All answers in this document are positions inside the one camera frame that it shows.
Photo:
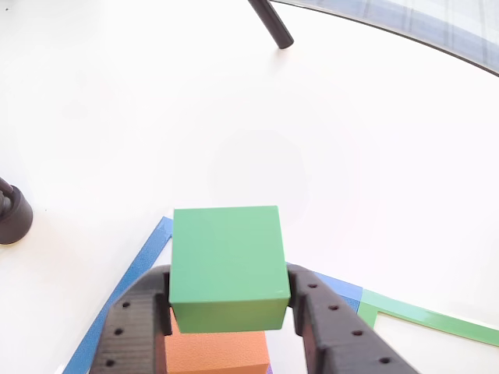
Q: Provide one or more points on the orange cube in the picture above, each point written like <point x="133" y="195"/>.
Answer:
<point x="218" y="352"/>

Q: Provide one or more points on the green cube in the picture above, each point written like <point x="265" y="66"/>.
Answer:
<point x="228" y="257"/>

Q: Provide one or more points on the black tripod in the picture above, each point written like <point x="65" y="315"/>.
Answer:
<point x="273" y="21"/>

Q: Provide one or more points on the blue square frame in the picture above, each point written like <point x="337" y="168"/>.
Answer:
<point x="128" y="276"/>

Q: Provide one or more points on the green square frame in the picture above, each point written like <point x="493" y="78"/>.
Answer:
<point x="429" y="319"/>

